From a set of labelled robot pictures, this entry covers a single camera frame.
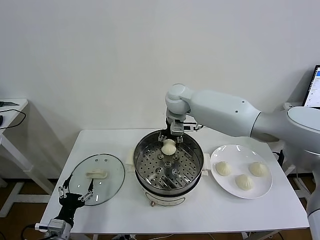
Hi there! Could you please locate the white round plate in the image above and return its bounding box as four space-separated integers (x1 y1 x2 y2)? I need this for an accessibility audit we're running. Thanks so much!
209 144 273 200

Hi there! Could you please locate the thin black cable loop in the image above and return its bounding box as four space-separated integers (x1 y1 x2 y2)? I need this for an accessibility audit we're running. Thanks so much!
0 108 27 130

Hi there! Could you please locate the grey open laptop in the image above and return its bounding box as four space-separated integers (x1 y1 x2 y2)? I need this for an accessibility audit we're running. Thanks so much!
303 64 320 110

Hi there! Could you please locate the white laptop side table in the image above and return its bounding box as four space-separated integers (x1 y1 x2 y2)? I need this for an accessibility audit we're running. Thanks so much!
283 101 311 201

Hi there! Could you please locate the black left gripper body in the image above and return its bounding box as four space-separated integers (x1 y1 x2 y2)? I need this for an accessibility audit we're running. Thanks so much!
58 192 86 221

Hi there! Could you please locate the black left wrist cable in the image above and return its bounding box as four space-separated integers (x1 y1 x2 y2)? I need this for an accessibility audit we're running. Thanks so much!
19 219 50 240

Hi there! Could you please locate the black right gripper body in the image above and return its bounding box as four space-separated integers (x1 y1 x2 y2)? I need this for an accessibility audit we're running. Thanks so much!
162 118 184 139

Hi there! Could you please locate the white steamed baozi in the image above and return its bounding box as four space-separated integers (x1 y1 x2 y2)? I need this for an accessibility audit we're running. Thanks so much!
248 161 269 178
215 161 233 177
234 174 255 191
161 139 177 156

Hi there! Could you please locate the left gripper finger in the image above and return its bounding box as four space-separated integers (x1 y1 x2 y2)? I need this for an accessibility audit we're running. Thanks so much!
57 174 75 200
77 177 95 202

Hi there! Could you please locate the stainless steel steamer basket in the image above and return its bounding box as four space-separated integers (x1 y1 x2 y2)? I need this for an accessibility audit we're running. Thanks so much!
133 129 205 198

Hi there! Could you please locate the round glass pot lid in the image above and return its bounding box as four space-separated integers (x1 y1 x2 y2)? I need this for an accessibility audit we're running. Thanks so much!
72 153 126 207

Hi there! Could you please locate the white electric cooking pot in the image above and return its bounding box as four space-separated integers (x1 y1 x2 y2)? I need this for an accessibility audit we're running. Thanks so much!
125 147 212 208

